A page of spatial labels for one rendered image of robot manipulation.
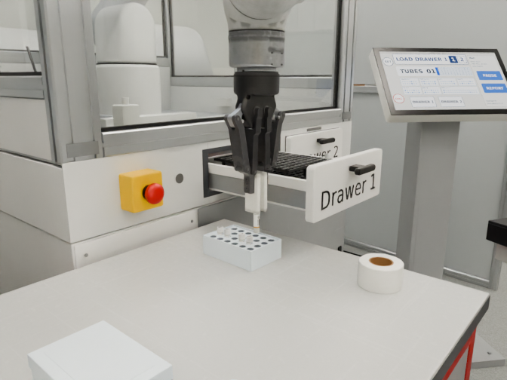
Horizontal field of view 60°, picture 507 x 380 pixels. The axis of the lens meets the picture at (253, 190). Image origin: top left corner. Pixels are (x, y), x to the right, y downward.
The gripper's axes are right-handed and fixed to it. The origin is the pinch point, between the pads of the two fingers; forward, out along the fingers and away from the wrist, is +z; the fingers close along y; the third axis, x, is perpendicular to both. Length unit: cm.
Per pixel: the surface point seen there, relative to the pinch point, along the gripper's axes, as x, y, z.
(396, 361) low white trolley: -31.2, -10.0, 13.4
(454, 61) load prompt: 10, 126, -25
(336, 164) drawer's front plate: -4.3, 18.9, -2.6
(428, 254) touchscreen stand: 10, 119, 52
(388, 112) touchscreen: 20, 93, -7
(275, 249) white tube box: -1.7, 3.3, 11.4
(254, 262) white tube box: -1.7, -2.3, 11.9
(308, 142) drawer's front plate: 24, 51, -1
